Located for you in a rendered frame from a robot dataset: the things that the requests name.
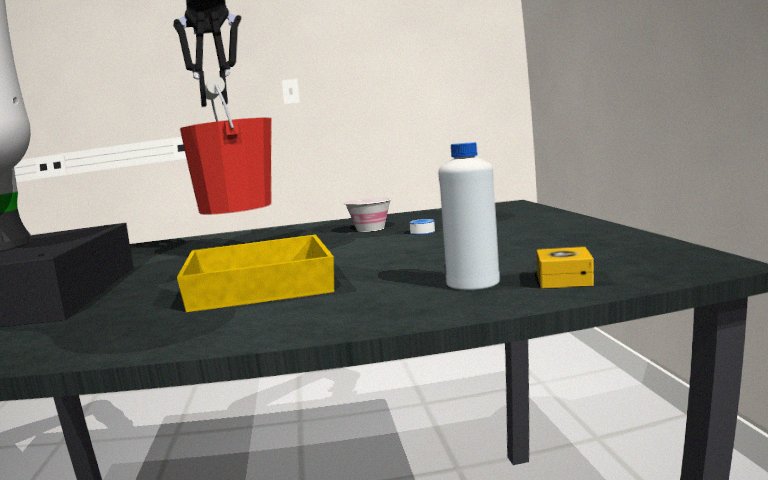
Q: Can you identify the red pail with grey wire handle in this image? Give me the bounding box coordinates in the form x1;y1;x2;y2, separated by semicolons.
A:
180;76;271;215

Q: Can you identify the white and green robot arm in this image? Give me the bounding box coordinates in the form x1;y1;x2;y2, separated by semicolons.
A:
0;0;31;251

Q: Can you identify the white bottle with blue cap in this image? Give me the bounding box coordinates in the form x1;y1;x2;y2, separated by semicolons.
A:
438;142;500;291

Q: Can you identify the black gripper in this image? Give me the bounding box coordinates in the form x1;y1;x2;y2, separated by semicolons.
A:
173;0;242;107

